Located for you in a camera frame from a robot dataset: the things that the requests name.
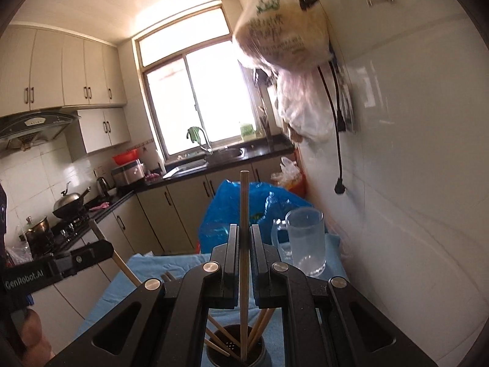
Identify cream wall kitchen cabinets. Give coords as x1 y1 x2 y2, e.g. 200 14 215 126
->
0 25 131 161

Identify blue tablecloth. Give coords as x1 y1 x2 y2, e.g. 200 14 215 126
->
74 233 348 367

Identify clear hanging plastic bag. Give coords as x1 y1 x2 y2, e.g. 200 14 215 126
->
275 69 337 144

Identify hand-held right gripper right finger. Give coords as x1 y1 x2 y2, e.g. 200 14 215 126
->
249 225 438 367

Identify black gas stove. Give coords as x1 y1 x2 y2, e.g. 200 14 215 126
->
50 214 96 245

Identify black power cable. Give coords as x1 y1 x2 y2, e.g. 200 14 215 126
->
317 61 348 195

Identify black wok with lid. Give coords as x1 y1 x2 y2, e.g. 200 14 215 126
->
52 187 92 218

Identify black kitchen countertop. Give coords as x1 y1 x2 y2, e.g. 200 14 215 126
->
50 135 295 245

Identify steel cooking pot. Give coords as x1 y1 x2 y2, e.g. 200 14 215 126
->
24 216 52 253

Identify steel faucet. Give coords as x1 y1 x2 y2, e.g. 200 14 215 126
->
199 127 214 155

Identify silver rice cooker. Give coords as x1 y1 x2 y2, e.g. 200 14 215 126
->
111 161 148 190

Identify printed white hanging bag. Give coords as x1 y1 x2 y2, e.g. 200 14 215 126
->
233 0 335 73

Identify grey range hood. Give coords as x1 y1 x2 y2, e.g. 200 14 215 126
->
0 111 77 154

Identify red plastic basin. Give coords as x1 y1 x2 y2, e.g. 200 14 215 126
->
112 149 140 166

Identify clear plastic bag with food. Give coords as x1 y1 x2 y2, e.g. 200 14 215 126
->
6 233 35 266

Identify steel sink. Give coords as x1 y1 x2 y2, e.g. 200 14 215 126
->
162 147 245 178

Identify blue plastic bag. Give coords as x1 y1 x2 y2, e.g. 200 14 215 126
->
197 179 325 255

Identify cream base kitchen cabinets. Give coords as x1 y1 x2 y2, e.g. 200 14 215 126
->
32 157 295 329

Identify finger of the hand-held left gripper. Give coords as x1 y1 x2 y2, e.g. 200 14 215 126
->
53 241 115 278

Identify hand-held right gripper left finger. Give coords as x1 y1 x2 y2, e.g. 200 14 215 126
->
46 225 241 367

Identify person's left hand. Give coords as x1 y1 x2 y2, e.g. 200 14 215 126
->
17 308 54 365

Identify clear glass mug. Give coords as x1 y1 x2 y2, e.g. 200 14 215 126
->
270 207 327 279

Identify black chopstick holder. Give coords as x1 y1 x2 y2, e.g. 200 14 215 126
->
206 324 273 367

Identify wooden chopstick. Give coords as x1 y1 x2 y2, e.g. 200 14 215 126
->
206 314 226 347
90 219 143 287
240 170 251 360
246 308 268 348
204 337 232 357
250 308 276 347

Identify kitchen window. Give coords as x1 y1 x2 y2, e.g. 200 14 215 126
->
132 4 264 161

